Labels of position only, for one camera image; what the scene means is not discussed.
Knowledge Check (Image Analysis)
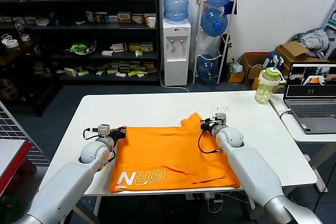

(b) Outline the white wire mesh panel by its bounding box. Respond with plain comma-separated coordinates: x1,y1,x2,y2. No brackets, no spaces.
0,100,50,166

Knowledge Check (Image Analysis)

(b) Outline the dark wooden side table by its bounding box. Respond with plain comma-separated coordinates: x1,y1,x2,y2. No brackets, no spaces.
0,36,64,118

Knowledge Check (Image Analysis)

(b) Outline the yellow white medicine box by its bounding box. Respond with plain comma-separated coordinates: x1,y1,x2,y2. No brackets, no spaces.
117,12,132,24

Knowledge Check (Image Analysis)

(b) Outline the white metal jug rack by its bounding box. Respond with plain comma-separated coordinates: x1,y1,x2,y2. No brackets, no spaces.
192,0,238,86

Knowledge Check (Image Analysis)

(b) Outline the large open cardboard box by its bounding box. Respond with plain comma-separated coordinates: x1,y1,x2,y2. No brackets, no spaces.
275,40,331,65

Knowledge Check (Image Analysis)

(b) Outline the white power strip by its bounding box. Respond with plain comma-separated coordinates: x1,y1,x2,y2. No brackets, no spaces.
185,193,218,201

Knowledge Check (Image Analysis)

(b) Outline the green lidded drink bottle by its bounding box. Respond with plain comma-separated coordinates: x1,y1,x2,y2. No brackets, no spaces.
254,57,286,104

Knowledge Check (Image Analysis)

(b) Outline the blue water jug with label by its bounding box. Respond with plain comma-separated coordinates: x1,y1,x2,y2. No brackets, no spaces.
163,0,191,24

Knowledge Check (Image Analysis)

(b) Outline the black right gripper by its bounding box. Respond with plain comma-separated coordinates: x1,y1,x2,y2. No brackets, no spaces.
200,119,218,133

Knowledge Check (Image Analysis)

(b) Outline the white water dispenser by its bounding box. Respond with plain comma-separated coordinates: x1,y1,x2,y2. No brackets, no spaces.
162,18,192,87

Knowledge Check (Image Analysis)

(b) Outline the bowl of green fruit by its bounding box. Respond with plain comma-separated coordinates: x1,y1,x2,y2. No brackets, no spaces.
65,39,97,57

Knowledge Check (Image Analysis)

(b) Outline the small yellow carton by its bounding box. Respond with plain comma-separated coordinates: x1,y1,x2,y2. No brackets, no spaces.
227,71,245,84

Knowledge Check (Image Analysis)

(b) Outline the orange picture medicine box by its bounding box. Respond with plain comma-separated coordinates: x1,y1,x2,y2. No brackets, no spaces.
94,12,108,24

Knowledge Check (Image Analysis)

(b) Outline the pale plastic stool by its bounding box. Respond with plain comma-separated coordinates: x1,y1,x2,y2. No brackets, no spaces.
323,8,336,41

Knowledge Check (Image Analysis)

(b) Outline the grey clothes pile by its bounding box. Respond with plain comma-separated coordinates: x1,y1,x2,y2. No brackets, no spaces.
296,28,330,51

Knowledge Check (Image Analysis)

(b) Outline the white red medicine box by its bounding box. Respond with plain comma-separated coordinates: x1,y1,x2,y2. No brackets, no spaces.
110,42,128,53

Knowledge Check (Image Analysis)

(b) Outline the white tape roll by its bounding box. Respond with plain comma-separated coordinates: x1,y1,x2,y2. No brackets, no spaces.
1,34,19,51

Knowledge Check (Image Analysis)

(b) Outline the white laptop charger cable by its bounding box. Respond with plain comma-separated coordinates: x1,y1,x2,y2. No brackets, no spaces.
277,108,292,119

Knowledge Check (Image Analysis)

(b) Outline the black shelving unit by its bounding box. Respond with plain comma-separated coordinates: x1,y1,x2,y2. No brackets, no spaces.
0,0,161,86

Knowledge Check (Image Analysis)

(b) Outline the white dispenser power cord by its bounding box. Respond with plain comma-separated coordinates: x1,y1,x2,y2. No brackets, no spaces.
160,58,190,94

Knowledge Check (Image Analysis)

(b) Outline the orange t-shirt with white print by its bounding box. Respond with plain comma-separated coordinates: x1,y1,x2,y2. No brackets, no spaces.
109,112,241,195

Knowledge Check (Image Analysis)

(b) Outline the dark blue bottle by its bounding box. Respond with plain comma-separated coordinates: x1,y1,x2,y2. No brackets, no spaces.
49,11,59,27

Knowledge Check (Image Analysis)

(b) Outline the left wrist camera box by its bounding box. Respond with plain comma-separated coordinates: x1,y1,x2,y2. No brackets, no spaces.
98,123,111,137

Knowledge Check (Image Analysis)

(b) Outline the grey laptop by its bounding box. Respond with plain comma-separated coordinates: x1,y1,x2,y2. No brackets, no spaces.
283,62,336,134

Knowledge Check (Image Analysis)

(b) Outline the brown cardboard box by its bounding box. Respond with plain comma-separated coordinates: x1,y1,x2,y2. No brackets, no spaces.
240,52,271,86

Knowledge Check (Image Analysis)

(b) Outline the white cable under table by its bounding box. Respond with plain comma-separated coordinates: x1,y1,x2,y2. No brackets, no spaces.
207,196,250,214

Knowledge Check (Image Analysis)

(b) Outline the grey plastic bag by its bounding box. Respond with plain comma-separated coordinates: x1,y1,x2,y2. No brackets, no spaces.
228,60,244,74

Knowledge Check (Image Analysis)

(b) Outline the red edged white platform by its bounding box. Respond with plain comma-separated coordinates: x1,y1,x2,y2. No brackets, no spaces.
0,138,33,196

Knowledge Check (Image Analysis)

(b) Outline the blue white bag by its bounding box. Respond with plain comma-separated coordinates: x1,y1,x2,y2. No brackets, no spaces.
263,52,285,72

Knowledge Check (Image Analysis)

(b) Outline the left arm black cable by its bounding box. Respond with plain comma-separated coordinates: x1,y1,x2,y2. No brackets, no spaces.
83,127,117,162

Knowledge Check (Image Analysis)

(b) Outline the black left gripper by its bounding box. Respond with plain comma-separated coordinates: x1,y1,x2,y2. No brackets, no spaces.
111,126,128,143

